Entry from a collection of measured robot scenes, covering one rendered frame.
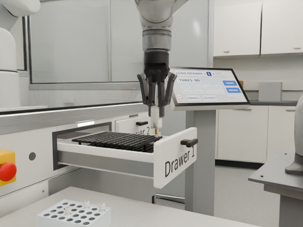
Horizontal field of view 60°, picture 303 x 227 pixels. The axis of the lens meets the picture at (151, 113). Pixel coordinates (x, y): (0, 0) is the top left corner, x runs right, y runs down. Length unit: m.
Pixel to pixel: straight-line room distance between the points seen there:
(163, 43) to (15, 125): 0.45
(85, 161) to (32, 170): 0.14
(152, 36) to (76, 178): 0.50
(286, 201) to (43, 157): 0.76
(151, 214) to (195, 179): 1.11
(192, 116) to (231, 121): 2.03
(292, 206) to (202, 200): 0.90
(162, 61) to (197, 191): 1.14
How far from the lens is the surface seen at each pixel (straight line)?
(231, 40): 4.05
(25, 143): 0.75
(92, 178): 0.97
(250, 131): 3.67
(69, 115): 0.84
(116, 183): 1.10
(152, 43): 0.79
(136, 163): 0.66
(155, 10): 0.66
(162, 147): 0.61
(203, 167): 1.75
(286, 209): 1.01
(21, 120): 0.73
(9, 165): 0.64
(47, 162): 0.80
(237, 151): 3.72
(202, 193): 1.80
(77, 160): 0.78
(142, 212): 0.66
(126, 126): 1.08
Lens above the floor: 1.05
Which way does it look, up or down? 5 degrees down
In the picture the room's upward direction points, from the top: straight up
